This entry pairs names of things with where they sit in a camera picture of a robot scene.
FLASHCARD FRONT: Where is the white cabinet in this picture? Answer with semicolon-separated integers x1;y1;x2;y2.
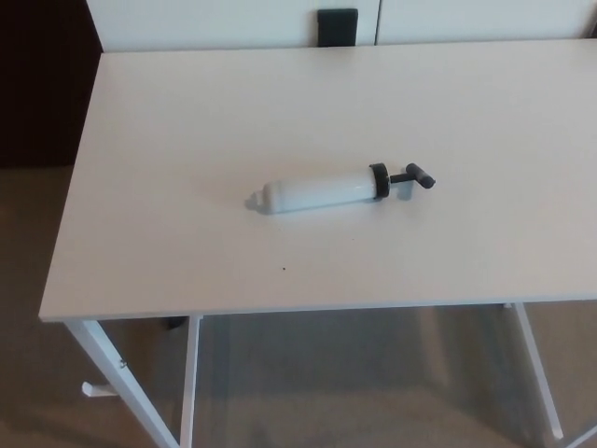
86;0;597;51

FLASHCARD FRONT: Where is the dark brown wooden panel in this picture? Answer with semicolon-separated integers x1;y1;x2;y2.
0;0;104;168

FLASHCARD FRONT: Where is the white air pump black handle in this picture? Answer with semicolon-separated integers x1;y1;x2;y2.
244;161;437;217

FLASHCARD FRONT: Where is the white desk trestle leg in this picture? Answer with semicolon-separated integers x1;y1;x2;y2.
503;302;597;448
64;315;202;448

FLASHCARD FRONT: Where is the black rectangular wall plate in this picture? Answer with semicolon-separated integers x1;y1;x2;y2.
317;7;359;48

